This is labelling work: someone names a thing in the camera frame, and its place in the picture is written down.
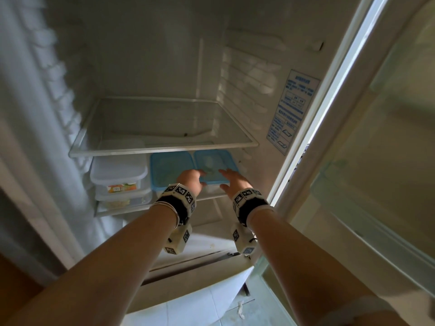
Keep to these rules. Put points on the glass refrigerator shelf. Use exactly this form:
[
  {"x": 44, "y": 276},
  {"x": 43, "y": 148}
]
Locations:
[
  {"x": 163, "y": 123},
  {"x": 136, "y": 207}
]

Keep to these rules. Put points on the white scrap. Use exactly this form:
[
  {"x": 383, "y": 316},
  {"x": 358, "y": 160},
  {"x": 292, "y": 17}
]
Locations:
[{"x": 240, "y": 310}]

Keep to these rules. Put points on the marker-covered right wrist camera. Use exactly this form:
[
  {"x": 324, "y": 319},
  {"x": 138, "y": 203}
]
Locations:
[{"x": 246, "y": 203}]

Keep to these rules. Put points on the white refrigerator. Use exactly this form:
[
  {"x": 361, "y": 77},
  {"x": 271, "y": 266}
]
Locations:
[{"x": 136, "y": 57}]

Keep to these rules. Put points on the clear door shelf bin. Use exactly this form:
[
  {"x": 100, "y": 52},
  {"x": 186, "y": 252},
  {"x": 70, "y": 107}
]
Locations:
[{"x": 370, "y": 207}]

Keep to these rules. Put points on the person's right hand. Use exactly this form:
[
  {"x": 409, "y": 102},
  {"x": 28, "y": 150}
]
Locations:
[{"x": 238, "y": 184}]

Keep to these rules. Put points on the blue-lidded food container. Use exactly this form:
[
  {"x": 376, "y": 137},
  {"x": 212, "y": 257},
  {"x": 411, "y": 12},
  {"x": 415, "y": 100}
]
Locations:
[
  {"x": 170, "y": 168},
  {"x": 214, "y": 161}
]

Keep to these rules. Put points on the clear white-lidded food container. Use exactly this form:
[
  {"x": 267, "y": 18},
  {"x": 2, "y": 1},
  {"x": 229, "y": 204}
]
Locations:
[{"x": 117, "y": 169}]

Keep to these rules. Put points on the person's right forearm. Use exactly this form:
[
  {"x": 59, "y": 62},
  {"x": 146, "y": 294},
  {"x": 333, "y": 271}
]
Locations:
[{"x": 306, "y": 264}]

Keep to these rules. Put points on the person's left forearm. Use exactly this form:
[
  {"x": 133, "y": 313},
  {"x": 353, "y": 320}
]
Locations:
[{"x": 102, "y": 268}]

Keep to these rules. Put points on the person's right thumb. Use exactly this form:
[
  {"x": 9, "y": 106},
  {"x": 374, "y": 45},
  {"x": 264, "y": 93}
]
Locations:
[{"x": 225, "y": 189}]

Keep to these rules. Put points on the clear container with yellow food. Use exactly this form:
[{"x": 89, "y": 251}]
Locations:
[{"x": 125, "y": 199}]

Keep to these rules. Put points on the person's left hand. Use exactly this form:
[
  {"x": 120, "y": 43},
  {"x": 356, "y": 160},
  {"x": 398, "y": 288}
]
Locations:
[{"x": 188, "y": 180}]

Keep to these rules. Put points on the white refrigerator door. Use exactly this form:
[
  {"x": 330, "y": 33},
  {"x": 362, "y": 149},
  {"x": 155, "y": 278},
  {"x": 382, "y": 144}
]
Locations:
[
  {"x": 204, "y": 268},
  {"x": 373, "y": 132}
]

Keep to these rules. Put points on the white lower refrigerator door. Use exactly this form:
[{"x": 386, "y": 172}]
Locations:
[{"x": 204, "y": 268}]

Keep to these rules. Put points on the marker-covered left wrist camera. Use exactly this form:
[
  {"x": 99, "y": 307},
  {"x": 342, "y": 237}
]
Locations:
[{"x": 181, "y": 200}]

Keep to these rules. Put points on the blue instruction sticker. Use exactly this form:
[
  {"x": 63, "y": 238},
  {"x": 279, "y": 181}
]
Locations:
[{"x": 292, "y": 111}]

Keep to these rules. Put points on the marker-covered wrist camera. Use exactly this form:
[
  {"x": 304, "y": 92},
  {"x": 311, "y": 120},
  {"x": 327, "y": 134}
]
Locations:
[
  {"x": 246, "y": 203},
  {"x": 181, "y": 200}
]

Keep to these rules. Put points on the person's left thumb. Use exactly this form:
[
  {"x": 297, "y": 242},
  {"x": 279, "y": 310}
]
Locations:
[{"x": 201, "y": 187}]

